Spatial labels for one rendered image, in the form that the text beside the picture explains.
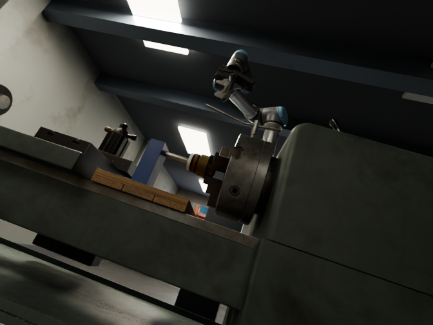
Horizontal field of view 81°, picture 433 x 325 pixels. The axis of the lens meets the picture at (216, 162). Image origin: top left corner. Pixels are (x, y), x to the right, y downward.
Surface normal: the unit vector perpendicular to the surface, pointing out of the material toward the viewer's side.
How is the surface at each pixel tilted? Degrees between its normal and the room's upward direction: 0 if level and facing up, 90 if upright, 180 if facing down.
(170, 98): 90
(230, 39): 90
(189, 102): 90
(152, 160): 90
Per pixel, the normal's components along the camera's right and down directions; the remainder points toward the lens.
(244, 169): -0.05, -0.23
